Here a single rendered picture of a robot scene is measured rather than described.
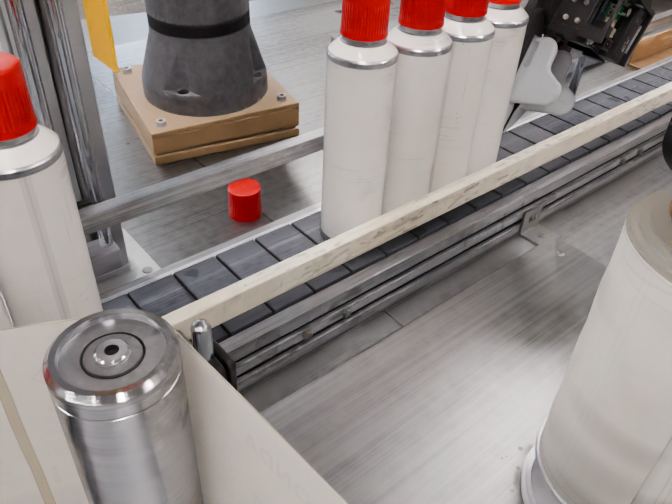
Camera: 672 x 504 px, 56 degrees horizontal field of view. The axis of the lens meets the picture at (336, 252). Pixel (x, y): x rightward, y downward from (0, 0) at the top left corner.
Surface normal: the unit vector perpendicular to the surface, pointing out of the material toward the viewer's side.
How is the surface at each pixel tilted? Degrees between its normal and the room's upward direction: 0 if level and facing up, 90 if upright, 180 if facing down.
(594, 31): 60
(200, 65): 75
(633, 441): 90
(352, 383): 0
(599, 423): 90
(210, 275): 0
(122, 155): 0
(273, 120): 90
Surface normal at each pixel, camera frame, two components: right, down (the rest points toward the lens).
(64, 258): 0.78, 0.41
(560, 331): 0.04, -0.79
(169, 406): 0.91, 0.29
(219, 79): 0.42, 0.34
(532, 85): -0.66, -0.03
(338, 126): -0.55, 0.49
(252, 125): 0.47, 0.56
